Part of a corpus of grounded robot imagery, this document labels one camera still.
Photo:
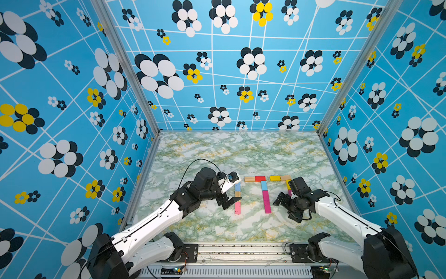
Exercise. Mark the aluminium frame post right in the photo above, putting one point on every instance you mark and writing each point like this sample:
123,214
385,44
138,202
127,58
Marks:
373,39

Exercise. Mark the small light blue block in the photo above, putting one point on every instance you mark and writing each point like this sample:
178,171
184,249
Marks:
264,186

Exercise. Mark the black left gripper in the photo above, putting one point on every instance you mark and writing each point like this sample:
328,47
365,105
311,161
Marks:
229,203

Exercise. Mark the yellow block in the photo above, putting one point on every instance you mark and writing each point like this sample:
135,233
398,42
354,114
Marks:
275,178
288,184

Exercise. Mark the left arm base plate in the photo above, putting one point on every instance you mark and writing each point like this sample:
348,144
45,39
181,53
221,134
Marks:
187,254

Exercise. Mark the aluminium frame post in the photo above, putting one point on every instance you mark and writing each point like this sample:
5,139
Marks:
373,39
117,45

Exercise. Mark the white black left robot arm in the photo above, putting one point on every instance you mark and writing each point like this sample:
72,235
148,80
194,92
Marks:
125,254

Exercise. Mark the aluminium frame post left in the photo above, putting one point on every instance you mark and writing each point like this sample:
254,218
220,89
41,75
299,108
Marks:
117,45

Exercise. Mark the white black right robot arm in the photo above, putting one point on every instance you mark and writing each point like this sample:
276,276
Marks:
378,252

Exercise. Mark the pink block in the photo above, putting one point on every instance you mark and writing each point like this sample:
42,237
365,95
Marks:
237,208

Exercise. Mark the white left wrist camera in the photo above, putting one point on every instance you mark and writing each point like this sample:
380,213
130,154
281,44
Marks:
229,181

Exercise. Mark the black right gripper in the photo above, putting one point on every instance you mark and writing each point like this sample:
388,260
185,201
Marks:
285,197

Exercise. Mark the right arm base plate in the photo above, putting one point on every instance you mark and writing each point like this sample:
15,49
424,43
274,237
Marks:
300,254

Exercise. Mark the red block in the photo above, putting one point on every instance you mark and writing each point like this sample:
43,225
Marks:
260,178

